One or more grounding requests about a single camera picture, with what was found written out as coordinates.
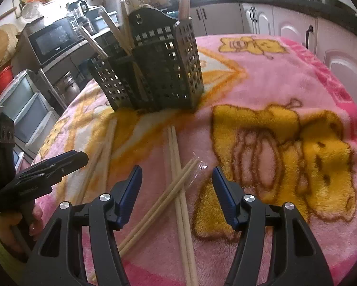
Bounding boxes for person's left hand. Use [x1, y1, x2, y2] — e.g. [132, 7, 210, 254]
[0, 204, 44, 256]

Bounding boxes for grey plastic drawer unit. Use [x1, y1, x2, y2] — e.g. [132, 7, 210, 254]
[0, 69, 59, 163]

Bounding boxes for crossed wooden chopstick pair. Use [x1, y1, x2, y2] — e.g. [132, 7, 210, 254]
[118, 157, 199, 257]

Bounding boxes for stacked steel pots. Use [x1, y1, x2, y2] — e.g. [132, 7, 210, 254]
[55, 72, 80, 105]

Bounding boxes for bare wooden chopstick pair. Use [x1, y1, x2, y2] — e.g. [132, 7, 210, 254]
[167, 126, 198, 285]

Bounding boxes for pink cartoon fleece blanket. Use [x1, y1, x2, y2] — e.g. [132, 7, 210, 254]
[37, 35, 357, 285]

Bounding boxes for black microwave oven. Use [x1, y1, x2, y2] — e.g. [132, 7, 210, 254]
[28, 16, 83, 66]

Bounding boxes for wrapped chopsticks left compartment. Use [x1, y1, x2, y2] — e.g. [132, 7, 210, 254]
[78, 25, 109, 59]

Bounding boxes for wrapped chopsticks compartment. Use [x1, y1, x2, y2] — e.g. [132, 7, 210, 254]
[98, 6, 131, 56]
[178, 0, 190, 21]
[78, 25, 109, 59]

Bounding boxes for white storage box on shelf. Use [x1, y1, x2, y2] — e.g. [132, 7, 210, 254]
[93, 11, 120, 32]

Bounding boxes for black plastic utensil caddy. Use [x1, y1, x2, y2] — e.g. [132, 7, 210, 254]
[88, 8, 204, 111]

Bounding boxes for wrapped chopsticks middle compartment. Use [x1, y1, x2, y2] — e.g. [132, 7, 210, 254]
[98, 6, 131, 56]

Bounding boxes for blender with black base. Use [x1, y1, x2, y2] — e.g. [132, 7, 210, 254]
[67, 0, 88, 24]

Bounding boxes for wrapped chopsticks right compartment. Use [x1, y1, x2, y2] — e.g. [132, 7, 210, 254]
[178, 0, 190, 21]

